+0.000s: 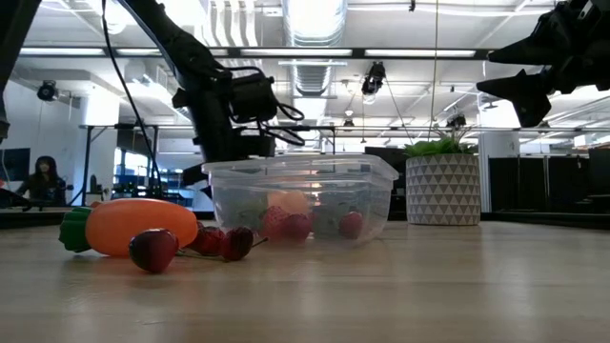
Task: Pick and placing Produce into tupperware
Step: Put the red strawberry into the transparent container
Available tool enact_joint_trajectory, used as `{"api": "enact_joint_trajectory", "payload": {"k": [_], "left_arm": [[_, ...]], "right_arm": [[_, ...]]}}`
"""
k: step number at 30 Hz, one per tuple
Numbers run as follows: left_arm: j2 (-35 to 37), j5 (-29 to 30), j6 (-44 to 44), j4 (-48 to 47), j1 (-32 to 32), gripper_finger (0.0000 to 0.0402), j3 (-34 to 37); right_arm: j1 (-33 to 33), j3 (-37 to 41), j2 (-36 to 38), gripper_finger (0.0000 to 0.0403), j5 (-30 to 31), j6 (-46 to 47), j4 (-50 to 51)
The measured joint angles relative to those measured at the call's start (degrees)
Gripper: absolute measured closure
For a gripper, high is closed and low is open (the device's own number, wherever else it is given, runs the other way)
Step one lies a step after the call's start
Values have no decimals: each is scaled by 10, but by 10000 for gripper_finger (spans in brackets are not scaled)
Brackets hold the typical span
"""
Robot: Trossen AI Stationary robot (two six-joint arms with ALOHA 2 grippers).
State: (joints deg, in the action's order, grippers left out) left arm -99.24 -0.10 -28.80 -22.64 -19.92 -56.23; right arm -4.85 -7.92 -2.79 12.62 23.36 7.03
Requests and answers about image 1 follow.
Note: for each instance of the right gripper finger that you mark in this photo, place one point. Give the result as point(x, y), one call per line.
point(538, 50)
point(534, 95)

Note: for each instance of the red toy cherry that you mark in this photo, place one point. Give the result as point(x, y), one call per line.
point(237, 243)
point(351, 225)
point(209, 240)
point(153, 250)
point(296, 227)

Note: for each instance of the orange toy carrot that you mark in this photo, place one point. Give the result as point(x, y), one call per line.
point(133, 224)

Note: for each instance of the pink toy peach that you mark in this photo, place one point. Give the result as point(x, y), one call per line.
point(290, 202)

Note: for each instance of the clear plastic tupperware container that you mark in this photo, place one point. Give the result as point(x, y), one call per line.
point(305, 176)

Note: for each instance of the small pink toy fruit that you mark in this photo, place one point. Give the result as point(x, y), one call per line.
point(96, 204)

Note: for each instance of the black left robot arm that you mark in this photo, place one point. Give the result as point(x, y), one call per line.
point(190, 52)

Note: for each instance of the black ceiling spotlight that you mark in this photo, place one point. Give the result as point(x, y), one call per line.
point(457, 120)
point(374, 78)
point(46, 90)

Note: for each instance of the black cabinet row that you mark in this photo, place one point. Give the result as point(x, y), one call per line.
point(524, 181)

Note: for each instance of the long linear ceiling light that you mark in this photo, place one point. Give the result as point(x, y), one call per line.
point(295, 52)

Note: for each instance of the succulent in white patterned pot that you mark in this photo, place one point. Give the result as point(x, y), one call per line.
point(443, 190)

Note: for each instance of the person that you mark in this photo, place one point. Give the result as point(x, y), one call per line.
point(44, 183)

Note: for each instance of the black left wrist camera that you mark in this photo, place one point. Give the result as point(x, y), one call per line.
point(252, 97)

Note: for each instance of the silver ventilation duct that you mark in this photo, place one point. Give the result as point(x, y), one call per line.
point(310, 76)

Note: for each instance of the dark wall monitor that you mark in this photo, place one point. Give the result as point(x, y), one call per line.
point(14, 164)

